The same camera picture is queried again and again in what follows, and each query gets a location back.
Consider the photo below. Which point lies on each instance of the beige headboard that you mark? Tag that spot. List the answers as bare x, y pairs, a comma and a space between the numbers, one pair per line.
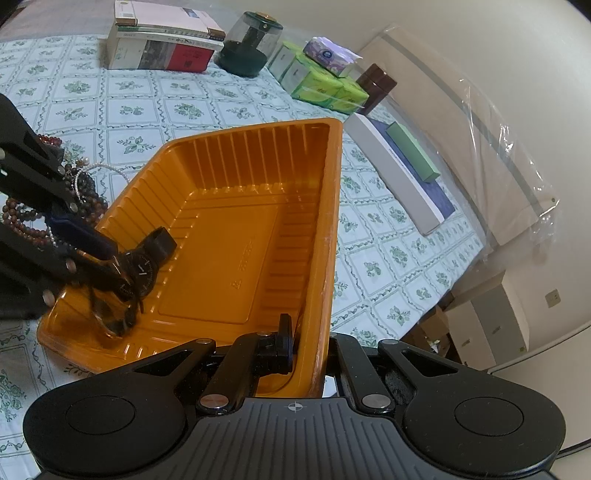
471, 138

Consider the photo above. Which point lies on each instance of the orange plastic tray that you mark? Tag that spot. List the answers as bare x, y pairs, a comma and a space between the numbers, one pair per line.
221, 258

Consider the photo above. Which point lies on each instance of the thin white green book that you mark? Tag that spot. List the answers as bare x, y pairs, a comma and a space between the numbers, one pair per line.
166, 39

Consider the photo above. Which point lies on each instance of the white bedside cabinet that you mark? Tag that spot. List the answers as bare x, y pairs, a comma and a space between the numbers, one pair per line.
494, 318

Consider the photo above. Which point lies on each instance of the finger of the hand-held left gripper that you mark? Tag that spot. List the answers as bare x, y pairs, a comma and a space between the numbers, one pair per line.
92, 274
78, 233

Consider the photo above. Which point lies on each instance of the wall socket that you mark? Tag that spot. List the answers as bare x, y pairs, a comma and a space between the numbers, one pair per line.
552, 297

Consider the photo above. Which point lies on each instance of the cardboard box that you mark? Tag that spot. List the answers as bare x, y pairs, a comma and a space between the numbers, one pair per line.
436, 327

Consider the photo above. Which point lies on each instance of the dark green glass humidifier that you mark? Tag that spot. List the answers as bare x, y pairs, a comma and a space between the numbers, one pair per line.
249, 46

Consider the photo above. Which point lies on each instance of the brown jar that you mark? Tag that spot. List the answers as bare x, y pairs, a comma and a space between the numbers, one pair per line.
376, 85

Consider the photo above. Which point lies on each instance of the purple book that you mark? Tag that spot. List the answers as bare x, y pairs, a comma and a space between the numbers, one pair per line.
438, 196

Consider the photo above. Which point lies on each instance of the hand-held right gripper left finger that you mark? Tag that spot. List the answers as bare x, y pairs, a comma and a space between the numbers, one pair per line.
285, 344

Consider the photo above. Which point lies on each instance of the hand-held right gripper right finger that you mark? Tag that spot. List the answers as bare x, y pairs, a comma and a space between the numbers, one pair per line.
346, 364

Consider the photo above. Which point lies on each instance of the green box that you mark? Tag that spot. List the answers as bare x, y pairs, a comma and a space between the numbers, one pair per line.
413, 152

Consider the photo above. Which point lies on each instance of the black round wristwatch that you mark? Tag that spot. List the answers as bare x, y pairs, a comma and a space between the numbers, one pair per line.
138, 272

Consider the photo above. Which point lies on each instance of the long white box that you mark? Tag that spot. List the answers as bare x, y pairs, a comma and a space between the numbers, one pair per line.
397, 180

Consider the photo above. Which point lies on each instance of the clear plastic sheet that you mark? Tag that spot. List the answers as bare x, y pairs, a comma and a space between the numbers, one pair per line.
498, 138

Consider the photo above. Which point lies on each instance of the green tissue pack bundle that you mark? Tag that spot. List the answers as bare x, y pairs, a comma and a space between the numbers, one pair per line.
318, 85

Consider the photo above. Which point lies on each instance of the purple tissue pack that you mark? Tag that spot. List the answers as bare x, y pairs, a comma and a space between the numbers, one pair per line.
330, 55

